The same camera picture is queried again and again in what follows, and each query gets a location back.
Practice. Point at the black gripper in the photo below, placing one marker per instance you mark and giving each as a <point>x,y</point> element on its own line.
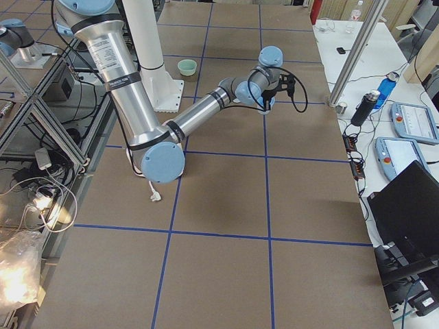
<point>267,94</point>

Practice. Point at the light blue cup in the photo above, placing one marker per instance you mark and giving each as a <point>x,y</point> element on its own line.
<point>265,105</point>

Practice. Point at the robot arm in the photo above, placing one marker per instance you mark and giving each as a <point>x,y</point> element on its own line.
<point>154,146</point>

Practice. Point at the green bowl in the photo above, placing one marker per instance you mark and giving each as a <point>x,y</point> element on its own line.
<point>187,67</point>

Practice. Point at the black water bottle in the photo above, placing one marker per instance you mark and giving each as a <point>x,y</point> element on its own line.
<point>365,107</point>

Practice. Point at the blue water bottle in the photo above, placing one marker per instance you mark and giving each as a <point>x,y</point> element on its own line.
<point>385,88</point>

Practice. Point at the clear plastic bottle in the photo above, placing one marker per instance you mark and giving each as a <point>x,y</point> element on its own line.
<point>354,17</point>

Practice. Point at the teach pendant near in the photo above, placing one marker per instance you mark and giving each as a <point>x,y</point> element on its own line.
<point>396,154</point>

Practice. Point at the teach pendant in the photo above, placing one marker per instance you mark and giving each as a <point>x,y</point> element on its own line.
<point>414,121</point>
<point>396,154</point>

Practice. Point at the white toaster plug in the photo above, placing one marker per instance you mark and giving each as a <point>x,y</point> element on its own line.
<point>155,196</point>

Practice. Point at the teach pendant far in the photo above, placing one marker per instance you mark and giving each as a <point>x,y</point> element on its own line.
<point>414,121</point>

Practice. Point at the black laptop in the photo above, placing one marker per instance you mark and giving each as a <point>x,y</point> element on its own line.
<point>408,208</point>

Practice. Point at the black monitor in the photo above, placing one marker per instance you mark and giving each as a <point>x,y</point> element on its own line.
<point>399,263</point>

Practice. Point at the plastic bag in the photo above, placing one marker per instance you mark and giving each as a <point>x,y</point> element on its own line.
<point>20,269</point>

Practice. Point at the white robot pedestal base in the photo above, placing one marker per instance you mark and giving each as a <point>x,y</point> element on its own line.
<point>165,93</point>

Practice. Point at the aluminium frame post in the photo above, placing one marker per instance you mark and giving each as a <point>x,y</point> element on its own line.
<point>367,28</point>

